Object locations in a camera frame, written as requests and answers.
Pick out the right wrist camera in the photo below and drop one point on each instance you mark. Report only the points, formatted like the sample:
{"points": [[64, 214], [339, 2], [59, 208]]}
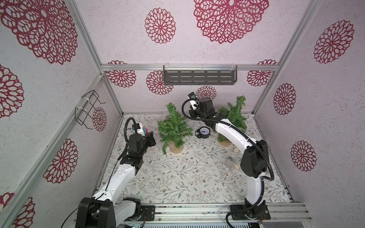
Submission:
{"points": [[194, 101]]}

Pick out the small black alarm clock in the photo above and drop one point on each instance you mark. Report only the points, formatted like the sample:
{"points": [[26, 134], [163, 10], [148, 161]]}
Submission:
{"points": [[203, 133]]}

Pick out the clear string light battery box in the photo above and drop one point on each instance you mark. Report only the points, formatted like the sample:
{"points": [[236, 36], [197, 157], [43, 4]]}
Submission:
{"points": [[231, 163]]}

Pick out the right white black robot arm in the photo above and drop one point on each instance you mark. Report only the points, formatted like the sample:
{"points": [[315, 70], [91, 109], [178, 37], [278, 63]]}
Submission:
{"points": [[229, 123]]}

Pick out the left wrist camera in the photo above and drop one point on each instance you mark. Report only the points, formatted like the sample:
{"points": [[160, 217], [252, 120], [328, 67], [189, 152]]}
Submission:
{"points": [[138, 128]]}

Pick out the pink white plush toy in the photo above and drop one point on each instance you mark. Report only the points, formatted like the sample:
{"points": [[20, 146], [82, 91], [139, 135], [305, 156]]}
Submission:
{"points": [[145, 130]]}

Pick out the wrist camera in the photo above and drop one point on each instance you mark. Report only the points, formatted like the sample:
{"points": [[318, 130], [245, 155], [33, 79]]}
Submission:
{"points": [[194, 101], [138, 128]]}

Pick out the small green christmas tree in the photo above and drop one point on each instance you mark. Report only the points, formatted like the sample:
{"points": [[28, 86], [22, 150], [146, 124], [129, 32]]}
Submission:
{"points": [[233, 113], [173, 129]]}

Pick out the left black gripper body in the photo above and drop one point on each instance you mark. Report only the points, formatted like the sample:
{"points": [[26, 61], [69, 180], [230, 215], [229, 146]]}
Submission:
{"points": [[147, 143]]}

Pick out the aluminium mounting rail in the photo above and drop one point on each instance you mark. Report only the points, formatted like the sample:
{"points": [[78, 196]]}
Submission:
{"points": [[215, 213]]}

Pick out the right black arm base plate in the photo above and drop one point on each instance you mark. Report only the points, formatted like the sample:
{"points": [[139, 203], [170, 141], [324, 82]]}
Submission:
{"points": [[259, 212]]}

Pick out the grey wall shelf rack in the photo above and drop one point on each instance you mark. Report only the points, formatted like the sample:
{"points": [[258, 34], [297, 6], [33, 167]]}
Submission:
{"points": [[199, 77]]}

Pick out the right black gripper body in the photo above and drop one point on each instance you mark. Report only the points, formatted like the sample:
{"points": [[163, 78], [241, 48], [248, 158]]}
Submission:
{"points": [[194, 113]]}

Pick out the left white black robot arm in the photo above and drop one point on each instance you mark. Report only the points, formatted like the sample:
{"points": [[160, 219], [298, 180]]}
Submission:
{"points": [[101, 210]]}

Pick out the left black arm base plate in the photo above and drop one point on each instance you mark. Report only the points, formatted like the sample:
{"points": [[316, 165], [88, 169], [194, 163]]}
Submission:
{"points": [[146, 213]]}

